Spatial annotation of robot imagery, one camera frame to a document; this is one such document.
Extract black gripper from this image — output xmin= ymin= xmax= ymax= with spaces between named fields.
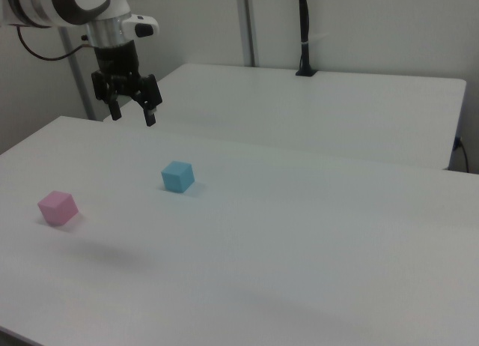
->
xmin=91 ymin=40 xmax=164 ymax=127

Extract blue cube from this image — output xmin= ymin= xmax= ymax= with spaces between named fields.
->
xmin=160 ymin=160 xmax=196 ymax=194

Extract pink cube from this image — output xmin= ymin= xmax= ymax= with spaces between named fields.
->
xmin=37 ymin=190 xmax=79 ymax=228

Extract white side table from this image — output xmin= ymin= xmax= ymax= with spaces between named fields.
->
xmin=103 ymin=63 xmax=468 ymax=172

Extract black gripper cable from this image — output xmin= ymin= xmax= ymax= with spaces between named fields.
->
xmin=15 ymin=23 xmax=93 ymax=61

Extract grey metal frame post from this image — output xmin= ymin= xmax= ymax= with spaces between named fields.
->
xmin=234 ymin=0 xmax=260 ymax=67

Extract black camera stand pole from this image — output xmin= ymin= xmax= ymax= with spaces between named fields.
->
xmin=294 ymin=0 xmax=319 ymax=78

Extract black power cable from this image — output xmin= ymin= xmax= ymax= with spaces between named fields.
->
xmin=454 ymin=136 xmax=471 ymax=174

